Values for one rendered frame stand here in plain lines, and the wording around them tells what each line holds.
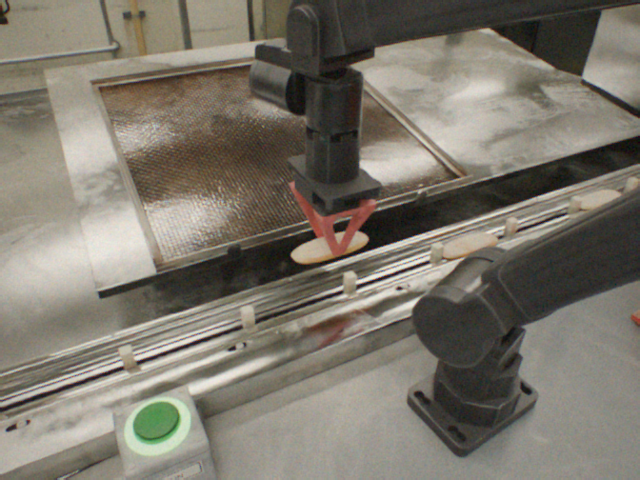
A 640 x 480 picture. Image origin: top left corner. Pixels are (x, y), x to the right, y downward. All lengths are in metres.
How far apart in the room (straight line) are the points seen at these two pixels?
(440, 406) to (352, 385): 0.10
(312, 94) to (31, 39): 3.79
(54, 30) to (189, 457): 3.89
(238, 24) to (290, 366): 3.70
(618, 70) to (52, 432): 1.17
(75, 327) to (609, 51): 1.13
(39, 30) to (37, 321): 3.57
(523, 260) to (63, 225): 0.72
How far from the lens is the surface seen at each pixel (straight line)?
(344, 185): 0.52
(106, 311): 0.72
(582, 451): 0.60
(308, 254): 0.58
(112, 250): 0.69
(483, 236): 0.77
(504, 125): 1.03
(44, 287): 0.80
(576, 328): 0.72
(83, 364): 0.62
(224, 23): 4.09
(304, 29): 0.46
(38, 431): 0.56
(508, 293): 0.44
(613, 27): 1.26
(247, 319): 0.60
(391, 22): 0.42
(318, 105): 0.49
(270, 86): 0.54
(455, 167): 0.86
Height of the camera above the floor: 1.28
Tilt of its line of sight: 36 degrees down
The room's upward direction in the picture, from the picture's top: straight up
